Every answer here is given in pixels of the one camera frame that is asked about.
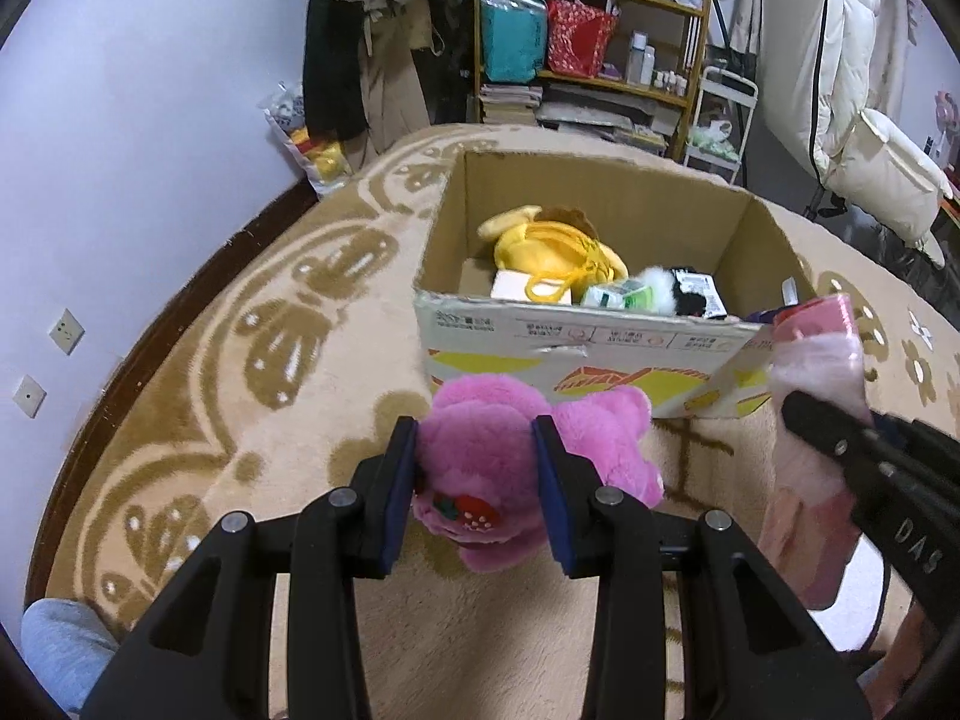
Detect pink fuzzy socks pack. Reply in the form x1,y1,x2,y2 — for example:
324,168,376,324
760,293,872,610

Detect white black fluffy plush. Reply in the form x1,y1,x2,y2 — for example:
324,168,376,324
636,266,727,319

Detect green tissue pack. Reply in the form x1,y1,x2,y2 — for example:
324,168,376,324
579,280,652,310

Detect pink plush toy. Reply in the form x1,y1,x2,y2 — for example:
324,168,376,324
412,374,664,572

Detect yellow plush toy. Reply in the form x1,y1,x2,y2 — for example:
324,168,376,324
477,205,628,304

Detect open cardboard box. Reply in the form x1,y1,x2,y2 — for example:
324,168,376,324
415,151,814,418

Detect beige patterned carpet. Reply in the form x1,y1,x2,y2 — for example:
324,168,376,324
46,125,958,718

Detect white rolling cart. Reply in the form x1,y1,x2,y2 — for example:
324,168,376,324
682,65,760,185

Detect pile of papers magazines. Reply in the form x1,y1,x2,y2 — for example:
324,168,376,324
535,82,683,158

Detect white recliner chair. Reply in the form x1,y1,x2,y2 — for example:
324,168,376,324
758,0,953,266

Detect wooden shelf unit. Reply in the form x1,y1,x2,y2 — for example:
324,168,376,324
473,0,711,161

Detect plastic bag with toys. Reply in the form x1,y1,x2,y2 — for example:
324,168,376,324
259,82,352,197

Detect stack of books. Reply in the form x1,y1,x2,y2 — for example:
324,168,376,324
478,83,544,127

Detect red gift bag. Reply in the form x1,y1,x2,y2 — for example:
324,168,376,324
547,0,619,78

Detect black hanging garment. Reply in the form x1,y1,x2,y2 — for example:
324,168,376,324
302,0,368,142

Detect teal bag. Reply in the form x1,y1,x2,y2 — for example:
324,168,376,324
478,0,548,83

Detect beige hanging trousers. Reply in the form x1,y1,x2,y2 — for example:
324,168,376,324
359,0,433,163

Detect wall socket lower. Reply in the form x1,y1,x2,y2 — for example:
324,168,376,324
11,374,47,419

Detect wall socket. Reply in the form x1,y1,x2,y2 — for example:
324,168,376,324
49,309,85,356
11,374,47,419

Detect wall socket upper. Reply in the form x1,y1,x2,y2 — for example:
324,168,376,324
49,309,85,356

